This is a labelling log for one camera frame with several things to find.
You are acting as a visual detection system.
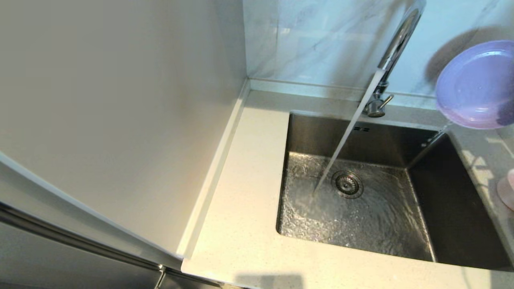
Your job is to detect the chrome gooseneck kitchen faucet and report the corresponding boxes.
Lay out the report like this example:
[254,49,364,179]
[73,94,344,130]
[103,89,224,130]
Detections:
[363,0,427,118]

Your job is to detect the purple plastic plate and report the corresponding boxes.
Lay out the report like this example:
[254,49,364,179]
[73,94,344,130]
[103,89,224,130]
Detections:
[436,40,514,130]

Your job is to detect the pink plastic cup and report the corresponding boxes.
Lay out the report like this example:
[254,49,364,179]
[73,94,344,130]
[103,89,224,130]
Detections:
[497,169,514,212]

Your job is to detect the stainless steel sink basin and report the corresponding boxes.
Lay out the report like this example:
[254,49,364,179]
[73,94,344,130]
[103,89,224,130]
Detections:
[276,112,512,270]

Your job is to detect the running water stream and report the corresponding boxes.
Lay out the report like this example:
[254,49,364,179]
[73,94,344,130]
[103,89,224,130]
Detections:
[312,68,386,197]

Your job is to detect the round metal drain strainer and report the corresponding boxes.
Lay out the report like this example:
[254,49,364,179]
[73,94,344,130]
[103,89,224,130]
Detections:
[331,171,365,199]

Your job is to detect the chrome refrigerator door handle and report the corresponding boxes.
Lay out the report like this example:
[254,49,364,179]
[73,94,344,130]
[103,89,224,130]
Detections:
[0,200,167,289]

